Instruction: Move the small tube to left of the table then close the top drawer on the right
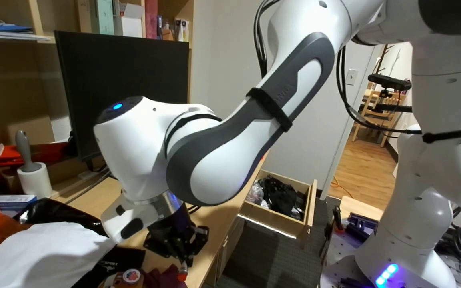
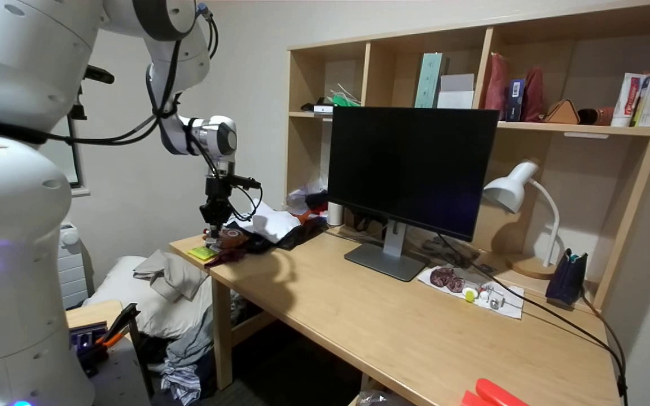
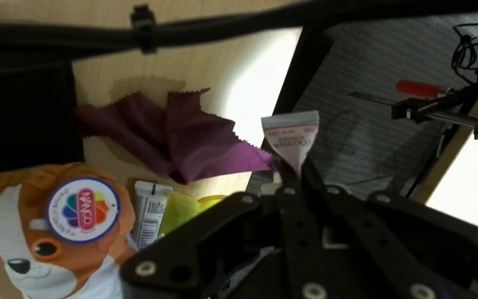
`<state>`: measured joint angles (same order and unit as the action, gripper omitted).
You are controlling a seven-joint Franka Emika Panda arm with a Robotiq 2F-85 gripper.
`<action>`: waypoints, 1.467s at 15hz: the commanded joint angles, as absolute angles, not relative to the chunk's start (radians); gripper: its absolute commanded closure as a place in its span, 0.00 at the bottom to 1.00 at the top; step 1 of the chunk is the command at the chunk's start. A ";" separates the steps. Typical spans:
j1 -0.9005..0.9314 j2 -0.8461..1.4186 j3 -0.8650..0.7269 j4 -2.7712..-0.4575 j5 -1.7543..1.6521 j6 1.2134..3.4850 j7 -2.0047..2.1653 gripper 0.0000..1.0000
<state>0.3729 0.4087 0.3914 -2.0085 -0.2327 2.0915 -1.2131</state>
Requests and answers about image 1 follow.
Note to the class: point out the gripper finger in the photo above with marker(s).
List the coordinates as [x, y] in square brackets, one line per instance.
[155, 246]
[192, 248]

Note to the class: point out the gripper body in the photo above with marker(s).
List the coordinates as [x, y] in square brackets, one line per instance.
[170, 228]

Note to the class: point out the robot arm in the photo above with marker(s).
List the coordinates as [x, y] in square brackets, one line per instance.
[230, 152]

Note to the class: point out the closed wooden drawer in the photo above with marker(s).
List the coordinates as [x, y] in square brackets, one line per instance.
[230, 248]

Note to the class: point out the maroon cloth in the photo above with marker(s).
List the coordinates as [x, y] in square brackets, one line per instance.
[162, 278]

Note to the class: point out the round tin with printed lid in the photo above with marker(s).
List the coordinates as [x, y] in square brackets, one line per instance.
[131, 276]

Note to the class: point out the black printed shirt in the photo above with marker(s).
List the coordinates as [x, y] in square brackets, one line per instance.
[118, 260]

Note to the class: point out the clear plastic bag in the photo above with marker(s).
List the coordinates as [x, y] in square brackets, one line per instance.
[254, 194]

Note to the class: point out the black plastic bag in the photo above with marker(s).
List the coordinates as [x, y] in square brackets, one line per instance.
[58, 214]

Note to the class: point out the black cloth bundle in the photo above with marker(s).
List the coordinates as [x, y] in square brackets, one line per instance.
[280, 196]

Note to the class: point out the white cloth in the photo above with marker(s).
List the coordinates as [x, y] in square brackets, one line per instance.
[42, 256]

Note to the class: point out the black monitor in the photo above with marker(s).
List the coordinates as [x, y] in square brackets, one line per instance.
[122, 92]

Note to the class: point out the black clamp with red tip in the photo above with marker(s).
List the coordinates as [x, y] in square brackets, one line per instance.
[337, 219]

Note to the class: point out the blue and white box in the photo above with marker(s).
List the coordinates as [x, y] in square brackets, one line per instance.
[12, 201]

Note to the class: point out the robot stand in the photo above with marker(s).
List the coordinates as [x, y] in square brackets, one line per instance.
[344, 248]

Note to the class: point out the purple metal parts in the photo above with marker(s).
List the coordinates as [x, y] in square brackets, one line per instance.
[360, 226]

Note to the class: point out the wooden shelf with books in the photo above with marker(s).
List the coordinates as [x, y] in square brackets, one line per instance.
[14, 72]

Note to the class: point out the wooden chairs and table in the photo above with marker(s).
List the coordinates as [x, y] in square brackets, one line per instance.
[374, 116]

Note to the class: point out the wooden coat rack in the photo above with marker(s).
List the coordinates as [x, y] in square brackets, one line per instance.
[383, 60]

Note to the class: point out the white wall switch plate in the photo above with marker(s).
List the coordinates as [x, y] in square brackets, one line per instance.
[351, 76]

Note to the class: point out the camera on mount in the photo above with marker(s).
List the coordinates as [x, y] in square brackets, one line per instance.
[388, 82]

